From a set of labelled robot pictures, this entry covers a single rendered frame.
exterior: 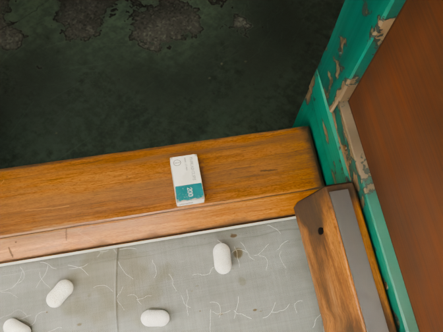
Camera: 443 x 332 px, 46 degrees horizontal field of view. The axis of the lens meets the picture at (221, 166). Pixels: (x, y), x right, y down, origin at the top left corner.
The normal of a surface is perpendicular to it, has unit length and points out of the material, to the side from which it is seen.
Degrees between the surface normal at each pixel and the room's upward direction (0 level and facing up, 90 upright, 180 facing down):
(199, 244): 0
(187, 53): 0
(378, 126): 90
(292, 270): 0
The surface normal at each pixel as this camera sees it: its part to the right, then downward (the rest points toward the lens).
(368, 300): 0.06, -0.38
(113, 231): 0.17, 0.38
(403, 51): -0.98, 0.15
